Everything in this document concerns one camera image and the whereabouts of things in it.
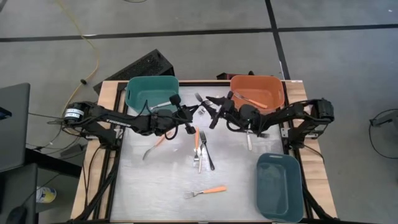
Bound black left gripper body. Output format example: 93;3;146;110
150;93;197;135

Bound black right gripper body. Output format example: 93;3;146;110
210;90;243;130

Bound orange handled fork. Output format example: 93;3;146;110
142;130;172;161
184;185;228;199
192;126;201;168
233;91;269;110

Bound black electronic device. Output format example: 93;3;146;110
216;70;255;81

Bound teal plastic bin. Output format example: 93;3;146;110
125;75;180;115

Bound orange plastic bin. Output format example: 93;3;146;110
229;75;285;114

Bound black computer case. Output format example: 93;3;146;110
93;49;175;96

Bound blue-grey plastic bin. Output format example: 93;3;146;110
256;152;305;223

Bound black desk beam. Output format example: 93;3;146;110
24;148;82;179

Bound yellow white roll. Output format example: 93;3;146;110
35;185;57;205

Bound grey floor object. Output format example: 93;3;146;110
369;108;398;127

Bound grey laptop lid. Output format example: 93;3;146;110
0;83;31;174

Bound grey desk panel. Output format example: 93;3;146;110
0;163;39;224

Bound black computer mouse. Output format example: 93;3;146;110
6;205;28;224

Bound yellow cable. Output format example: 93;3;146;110
55;0;100;125

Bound black cable loop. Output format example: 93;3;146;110
368;108;398;160

